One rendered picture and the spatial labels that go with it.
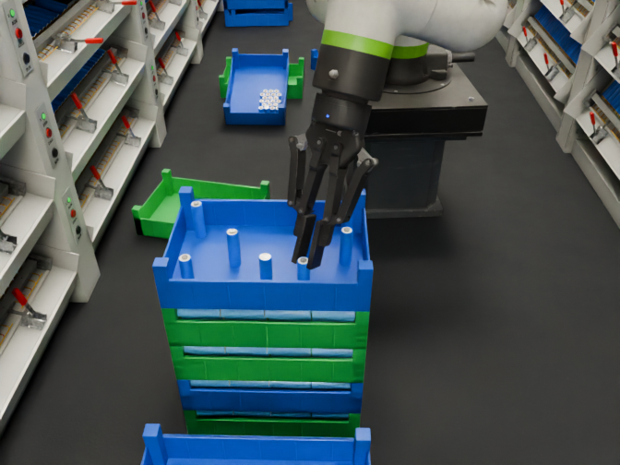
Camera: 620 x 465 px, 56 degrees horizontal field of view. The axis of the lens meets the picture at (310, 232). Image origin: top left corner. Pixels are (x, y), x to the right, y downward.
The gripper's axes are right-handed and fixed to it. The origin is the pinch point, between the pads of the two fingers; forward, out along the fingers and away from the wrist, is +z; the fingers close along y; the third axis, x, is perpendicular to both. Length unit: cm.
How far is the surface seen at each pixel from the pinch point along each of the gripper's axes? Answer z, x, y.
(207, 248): 8.1, -2.3, 18.8
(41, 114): -4, -2, 60
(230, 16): -37, -165, 144
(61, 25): -20, -19, 78
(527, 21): -57, -175, 14
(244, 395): 29.8, -3.1, 6.8
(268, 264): 4.4, 3.3, 4.2
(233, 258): 7.1, -0.3, 12.2
